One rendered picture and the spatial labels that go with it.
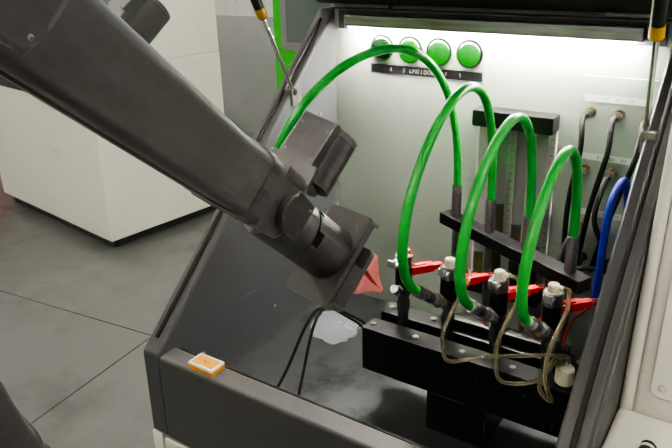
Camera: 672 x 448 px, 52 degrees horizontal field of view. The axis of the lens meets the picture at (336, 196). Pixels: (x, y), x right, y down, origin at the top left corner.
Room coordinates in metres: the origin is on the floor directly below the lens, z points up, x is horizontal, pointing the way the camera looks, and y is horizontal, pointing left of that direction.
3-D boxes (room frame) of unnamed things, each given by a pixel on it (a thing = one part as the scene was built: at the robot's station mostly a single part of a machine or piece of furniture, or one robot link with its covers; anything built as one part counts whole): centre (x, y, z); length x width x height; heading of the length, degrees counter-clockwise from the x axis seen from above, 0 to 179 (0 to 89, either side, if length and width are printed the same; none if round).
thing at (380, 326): (0.93, -0.21, 0.91); 0.34 x 0.10 x 0.15; 56
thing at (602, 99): (1.08, -0.45, 1.20); 0.13 x 0.03 x 0.31; 56
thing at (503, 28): (1.22, -0.25, 1.43); 0.54 x 0.03 x 0.02; 56
